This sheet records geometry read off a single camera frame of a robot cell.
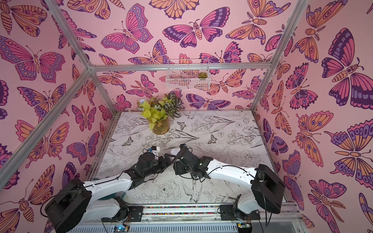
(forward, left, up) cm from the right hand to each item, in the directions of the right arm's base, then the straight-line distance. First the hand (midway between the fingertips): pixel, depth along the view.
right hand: (179, 164), depth 81 cm
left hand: (+3, +2, 0) cm, 4 cm away
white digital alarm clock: (+7, +2, +2) cm, 7 cm away
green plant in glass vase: (+28, +15, +2) cm, 32 cm away
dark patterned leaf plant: (+36, +6, +12) cm, 38 cm away
